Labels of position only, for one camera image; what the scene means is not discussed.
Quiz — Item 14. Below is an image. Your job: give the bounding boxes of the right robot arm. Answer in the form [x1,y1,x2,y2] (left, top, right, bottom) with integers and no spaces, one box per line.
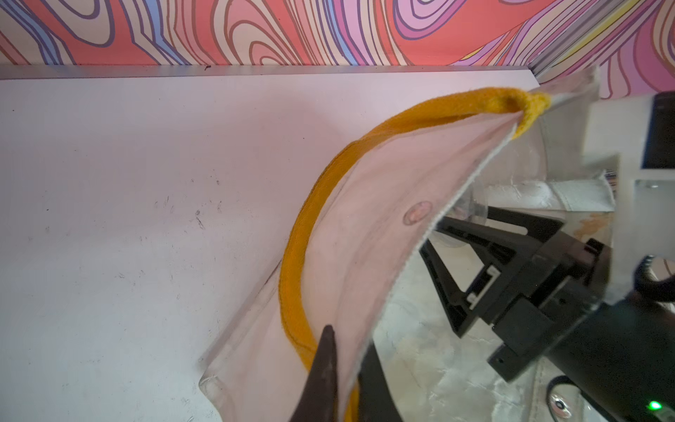
[420,92,674,421]

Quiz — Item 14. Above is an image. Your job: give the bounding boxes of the white canvas bag yellow handles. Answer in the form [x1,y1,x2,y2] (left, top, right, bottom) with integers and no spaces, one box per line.
[200,68,601,421]

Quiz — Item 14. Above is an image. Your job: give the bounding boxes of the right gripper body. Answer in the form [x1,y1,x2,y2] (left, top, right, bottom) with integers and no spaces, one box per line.
[476,232,612,382]

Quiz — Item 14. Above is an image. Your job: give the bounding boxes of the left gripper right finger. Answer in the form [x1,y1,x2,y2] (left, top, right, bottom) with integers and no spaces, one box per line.
[358,343,403,422]

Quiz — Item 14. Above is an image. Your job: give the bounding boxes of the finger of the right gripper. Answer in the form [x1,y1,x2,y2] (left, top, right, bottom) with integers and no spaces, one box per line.
[419,240,502,338]
[435,207,564,269]

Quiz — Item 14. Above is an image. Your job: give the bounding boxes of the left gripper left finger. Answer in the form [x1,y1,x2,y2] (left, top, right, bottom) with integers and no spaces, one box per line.
[289,325,338,422]

